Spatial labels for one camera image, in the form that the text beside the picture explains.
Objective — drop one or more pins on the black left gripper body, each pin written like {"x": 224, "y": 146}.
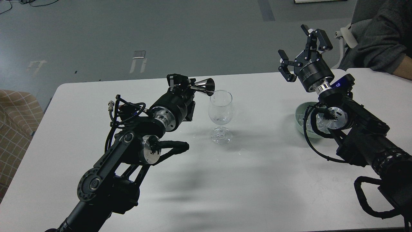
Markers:
{"x": 173, "y": 109}

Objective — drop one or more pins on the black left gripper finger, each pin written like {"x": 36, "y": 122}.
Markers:
{"x": 178, "y": 83}

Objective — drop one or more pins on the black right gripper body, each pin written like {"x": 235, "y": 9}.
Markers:
{"x": 314, "y": 74}

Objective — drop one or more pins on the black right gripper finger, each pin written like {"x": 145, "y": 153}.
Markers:
{"x": 285, "y": 62}
{"x": 317, "y": 43}

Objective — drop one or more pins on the steel cocktail jigger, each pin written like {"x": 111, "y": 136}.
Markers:
{"x": 206, "y": 86}

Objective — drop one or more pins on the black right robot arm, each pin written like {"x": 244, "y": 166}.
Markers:
{"x": 360, "y": 135}

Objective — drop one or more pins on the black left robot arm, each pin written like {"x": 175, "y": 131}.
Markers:
{"x": 133, "y": 145}

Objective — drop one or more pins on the clear wine glass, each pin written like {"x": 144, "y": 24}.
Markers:
{"x": 220, "y": 111}

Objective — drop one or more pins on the green bowl of ice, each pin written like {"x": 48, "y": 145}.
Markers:
{"x": 299, "y": 117}

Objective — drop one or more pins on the white office chair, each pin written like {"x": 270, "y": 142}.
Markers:
{"x": 346, "y": 40}

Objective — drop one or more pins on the person in grey hoodie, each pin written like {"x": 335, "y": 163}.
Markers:
{"x": 385, "y": 44}

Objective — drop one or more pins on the beige checked cloth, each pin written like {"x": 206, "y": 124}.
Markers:
{"x": 20, "y": 116}

